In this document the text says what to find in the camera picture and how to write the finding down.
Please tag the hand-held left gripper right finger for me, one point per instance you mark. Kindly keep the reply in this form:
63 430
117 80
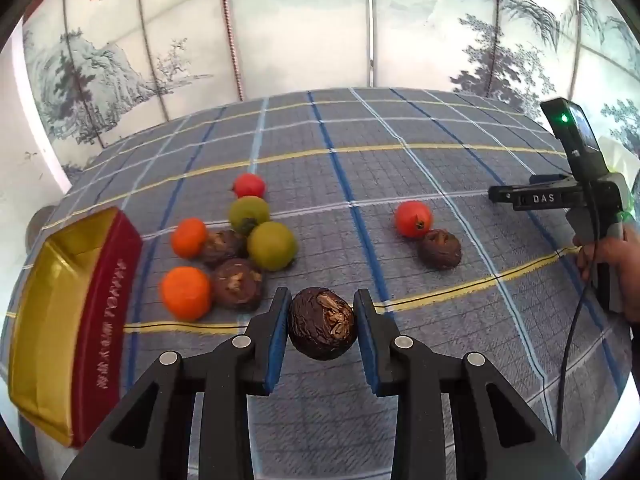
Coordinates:
369 355

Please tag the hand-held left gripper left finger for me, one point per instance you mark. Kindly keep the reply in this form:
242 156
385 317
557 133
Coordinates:
275 355

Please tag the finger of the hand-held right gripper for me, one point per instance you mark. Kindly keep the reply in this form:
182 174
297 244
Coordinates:
530 198

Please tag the brown water chestnut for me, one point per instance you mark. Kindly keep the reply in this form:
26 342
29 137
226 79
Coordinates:
222 247
322 323
440 249
237 285

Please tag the orange tangerine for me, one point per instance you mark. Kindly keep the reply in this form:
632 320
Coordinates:
189 238
185 293

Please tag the green persimmon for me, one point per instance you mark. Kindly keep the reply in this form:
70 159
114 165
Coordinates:
247 214
271 246

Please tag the gold and red tin box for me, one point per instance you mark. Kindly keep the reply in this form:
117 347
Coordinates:
100 310

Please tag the person's right hand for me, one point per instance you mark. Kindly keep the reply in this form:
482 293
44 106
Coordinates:
627 265

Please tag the grey plaid tablecloth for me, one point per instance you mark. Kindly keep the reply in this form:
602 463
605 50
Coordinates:
450 150

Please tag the small red persimmon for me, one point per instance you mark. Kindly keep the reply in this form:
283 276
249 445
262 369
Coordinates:
249 185

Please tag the grey stone disc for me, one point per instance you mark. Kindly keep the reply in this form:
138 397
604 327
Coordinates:
39 225

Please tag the painted landscape folding screen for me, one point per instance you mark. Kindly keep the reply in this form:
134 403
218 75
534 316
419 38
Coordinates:
310 25

